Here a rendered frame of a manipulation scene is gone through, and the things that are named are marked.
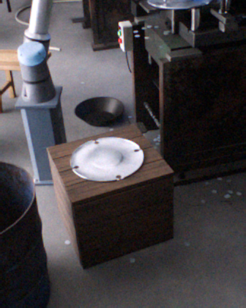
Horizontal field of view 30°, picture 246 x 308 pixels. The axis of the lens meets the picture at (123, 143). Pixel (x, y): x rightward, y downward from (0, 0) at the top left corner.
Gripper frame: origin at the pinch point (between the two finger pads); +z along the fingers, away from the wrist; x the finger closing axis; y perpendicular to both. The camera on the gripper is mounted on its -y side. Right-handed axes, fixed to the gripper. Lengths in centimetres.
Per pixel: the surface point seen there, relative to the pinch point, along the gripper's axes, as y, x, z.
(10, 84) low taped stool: -76, 87, 69
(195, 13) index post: 7.1, -19.0, 1.9
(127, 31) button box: -11.9, 20.3, 19.7
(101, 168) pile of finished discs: -44, -53, 44
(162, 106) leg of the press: -9.5, -26.1, 38.4
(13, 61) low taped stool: -70, 70, 47
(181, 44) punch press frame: 2.5, -16.6, 15.2
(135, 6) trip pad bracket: -5.5, 27.1, 10.6
